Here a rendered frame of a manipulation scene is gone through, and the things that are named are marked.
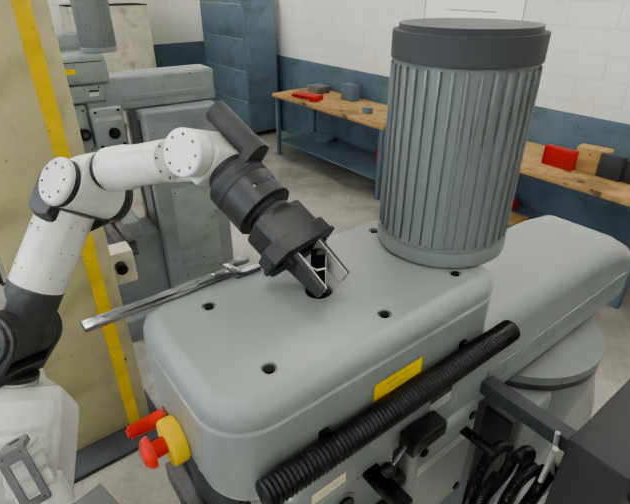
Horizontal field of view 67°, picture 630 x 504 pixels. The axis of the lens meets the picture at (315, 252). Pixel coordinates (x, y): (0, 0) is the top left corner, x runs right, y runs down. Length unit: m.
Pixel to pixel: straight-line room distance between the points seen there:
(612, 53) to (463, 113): 4.32
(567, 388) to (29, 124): 2.00
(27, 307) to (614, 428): 0.90
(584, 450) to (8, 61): 2.07
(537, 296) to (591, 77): 4.11
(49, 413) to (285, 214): 0.54
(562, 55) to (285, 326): 4.68
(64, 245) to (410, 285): 0.56
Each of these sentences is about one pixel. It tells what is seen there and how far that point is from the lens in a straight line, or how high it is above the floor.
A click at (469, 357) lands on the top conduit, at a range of 0.71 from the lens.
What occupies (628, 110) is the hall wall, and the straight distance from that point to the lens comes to 4.90.
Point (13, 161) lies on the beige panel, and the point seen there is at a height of 1.64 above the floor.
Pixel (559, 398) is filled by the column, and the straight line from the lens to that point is 1.16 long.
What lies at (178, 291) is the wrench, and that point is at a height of 1.90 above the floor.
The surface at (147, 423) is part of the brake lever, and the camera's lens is 0.76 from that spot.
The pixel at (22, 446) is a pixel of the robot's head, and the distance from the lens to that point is 0.82.
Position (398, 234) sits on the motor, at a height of 1.93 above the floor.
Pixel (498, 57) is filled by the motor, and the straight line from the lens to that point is 0.64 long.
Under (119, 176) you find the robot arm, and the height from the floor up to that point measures 2.00.
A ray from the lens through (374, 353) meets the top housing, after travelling 0.58.
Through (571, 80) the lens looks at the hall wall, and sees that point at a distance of 5.08.
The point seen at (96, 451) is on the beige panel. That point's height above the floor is 0.03.
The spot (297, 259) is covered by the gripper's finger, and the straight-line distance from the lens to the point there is 0.61.
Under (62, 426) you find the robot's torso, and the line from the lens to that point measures 0.96.
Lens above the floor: 2.26
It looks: 30 degrees down
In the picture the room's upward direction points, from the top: straight up
